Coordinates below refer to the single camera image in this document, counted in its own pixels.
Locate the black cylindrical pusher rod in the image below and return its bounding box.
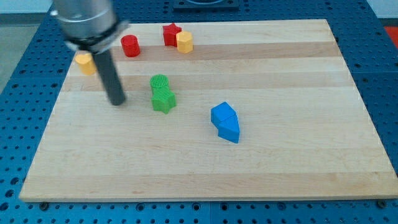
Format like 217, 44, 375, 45
93, 50, 126, 106

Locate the yellow heart block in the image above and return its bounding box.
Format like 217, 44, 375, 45
75, 54, 96, 75

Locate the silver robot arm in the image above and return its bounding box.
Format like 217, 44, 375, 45
50, 0, 129, 106

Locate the yellow hexagon block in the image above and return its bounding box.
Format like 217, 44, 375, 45
176, 31, 193, 54

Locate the red cylinder block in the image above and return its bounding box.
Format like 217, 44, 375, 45
121, 35, 141, 57

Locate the green cylinder block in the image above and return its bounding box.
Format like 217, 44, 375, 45
149, 74, 169, 93

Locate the green star block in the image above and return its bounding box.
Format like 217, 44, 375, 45
151, 87, 177, 114

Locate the red star block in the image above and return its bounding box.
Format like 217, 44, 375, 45
162, 23, 182, 47

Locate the blue cube block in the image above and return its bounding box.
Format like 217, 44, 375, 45
210, 101, 236, 127

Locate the blue triangle block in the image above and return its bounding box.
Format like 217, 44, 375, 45
218, 114, 240, 144

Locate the wooden board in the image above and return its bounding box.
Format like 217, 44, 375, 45
19, 19, 397, 202

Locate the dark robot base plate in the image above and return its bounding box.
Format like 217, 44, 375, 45
172, 0, 240, 11

